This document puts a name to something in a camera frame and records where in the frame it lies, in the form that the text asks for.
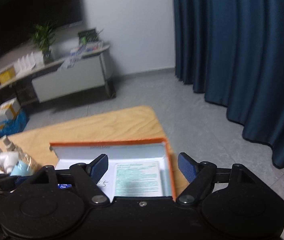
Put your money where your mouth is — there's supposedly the white router with antennas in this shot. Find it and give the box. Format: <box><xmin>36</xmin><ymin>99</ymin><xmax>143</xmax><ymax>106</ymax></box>
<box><xmin>14</xmin><ymin>51</ymin><xmax>43</xmax><ymax>74</ymax></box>

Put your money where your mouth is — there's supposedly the white TV cabinet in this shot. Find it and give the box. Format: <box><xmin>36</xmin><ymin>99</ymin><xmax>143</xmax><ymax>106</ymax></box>
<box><xmin>0</xmin><ymin>44</ymin><xmax>116</xmax><ymax>106</ymax></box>

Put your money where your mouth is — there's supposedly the blue plastic bag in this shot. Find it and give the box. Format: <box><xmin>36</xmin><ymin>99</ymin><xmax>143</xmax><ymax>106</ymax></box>
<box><xmin>0</xmin><ymin>109</ymin><xmax>29</xmax><ymax>138</ymax></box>

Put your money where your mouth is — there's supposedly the black green display box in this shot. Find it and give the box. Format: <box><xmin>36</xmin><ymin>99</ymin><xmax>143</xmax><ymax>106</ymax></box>
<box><xmin>78</xmin><ymin>28</ymin><xmax>99</xmax><ymax>45</ymax></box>

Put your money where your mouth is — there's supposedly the clear liquid refill bottle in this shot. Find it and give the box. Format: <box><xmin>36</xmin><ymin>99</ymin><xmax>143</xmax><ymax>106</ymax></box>
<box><xmin>2</xmin><ymin>135</ymin><xmax>40</xmax><ymax>174</ymax></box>

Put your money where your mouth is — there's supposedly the potted green plant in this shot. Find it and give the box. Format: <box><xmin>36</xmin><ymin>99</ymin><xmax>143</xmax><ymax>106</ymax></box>
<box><xmin>31</xmin><ymin>22</ymin><xmax>55</xmax><ymax>64</ymax></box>

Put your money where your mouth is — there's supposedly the dark blue curtain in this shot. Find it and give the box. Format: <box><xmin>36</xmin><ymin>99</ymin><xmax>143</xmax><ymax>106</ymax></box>
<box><xmin>173</xmin><ymin>0</ymin><xmax>284</xmax><ymax>168</ymax></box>

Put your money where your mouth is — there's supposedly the orange white shallow box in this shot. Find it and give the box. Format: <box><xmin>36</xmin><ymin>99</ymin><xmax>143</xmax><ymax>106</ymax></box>
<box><xmin>50</xmin><ymin>138</ymin><xmax>176</xmax><ymax>200</ymax></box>

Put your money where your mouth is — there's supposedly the black wall television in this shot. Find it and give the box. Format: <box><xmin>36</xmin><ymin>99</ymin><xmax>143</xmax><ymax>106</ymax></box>
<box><xmin>0</xmin><ymin>0</ymin><xmax>82</xmax><ymax>57</ymax></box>

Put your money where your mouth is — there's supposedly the white plug-in vaporizer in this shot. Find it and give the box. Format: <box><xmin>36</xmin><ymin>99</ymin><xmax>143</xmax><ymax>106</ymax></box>
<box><xmin>0</xmin><ymin>149</ymin><xmax>19</xmax><ymax>174</ymax></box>

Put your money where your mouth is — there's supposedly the toothpick jar light blue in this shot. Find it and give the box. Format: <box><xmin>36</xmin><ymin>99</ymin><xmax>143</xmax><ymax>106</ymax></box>
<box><xmin>10</xmin><ymin>160</ymin><xmax>35</xmax><ymax>177</ymax></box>

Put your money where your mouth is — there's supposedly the white yellow cardboard carton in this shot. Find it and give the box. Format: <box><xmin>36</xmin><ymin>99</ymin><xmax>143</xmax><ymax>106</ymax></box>
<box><xmin>0</xmin><ymin>98</ymin><xmax>21</xmax><ymax>124</ymax></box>

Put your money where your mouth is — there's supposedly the yellow cardboard box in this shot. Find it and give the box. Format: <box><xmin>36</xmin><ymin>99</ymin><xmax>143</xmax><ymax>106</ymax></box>
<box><xmin>0</xmin><ymin>66</ymin><xmax>16</xmax><ymax>84</ymax></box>

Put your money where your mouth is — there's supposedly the clear box of small items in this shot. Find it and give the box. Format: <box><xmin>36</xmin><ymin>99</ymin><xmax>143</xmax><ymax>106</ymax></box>
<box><xmin>70</xmin><ymin>41</ymin><xmax>103</xmax><ymax>57</ymax></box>

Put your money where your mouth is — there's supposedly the green text paper box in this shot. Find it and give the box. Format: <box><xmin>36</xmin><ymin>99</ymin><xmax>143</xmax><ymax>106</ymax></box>
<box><xmin>114</xmin><ymin>161</ymin><xmax>163</xmax><ymax>197</ymax></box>

